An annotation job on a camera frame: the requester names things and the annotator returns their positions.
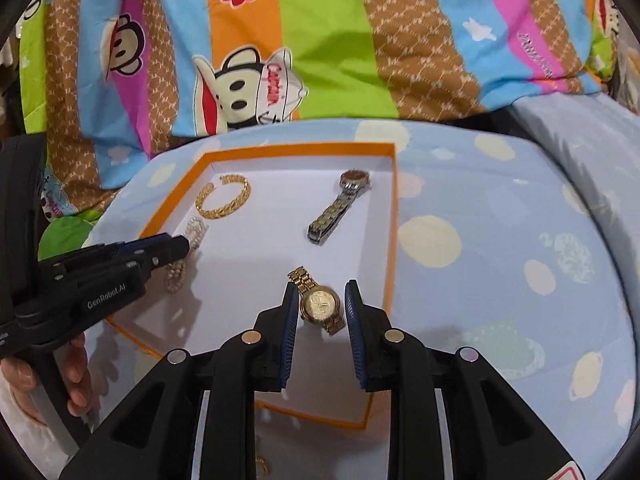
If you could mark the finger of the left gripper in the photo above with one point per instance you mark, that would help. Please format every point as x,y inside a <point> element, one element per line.
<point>177,249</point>
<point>147,246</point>

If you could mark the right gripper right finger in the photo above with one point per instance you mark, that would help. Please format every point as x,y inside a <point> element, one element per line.
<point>452,415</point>

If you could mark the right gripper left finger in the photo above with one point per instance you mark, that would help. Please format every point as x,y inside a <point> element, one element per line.
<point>193,416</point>

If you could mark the gold chain bangle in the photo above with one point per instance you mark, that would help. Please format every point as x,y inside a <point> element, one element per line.
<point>217,200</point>

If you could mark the gold wrist watch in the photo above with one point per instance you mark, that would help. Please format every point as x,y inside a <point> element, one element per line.
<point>318,304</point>

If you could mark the silver wrist watch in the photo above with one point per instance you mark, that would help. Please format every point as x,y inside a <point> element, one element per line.
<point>353,183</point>

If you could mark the person's left hand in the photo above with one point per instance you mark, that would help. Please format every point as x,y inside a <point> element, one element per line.
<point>73,374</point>

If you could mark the green plush cushion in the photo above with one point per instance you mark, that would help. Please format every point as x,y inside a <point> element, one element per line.
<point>67,233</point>

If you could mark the gold charm earring with pearl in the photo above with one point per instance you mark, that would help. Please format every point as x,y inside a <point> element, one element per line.
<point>263,469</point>

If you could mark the orange shallow cardboard box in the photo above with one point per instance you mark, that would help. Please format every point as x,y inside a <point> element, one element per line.
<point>243,262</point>

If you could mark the colourful monkey cartoon quilt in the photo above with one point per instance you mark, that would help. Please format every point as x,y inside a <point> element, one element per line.
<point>114,83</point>

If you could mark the light blue planet blanket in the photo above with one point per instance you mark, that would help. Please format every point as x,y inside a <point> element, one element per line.
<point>524,247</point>

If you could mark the grey floral pillow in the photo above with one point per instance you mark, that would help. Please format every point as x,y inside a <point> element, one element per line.
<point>624,88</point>

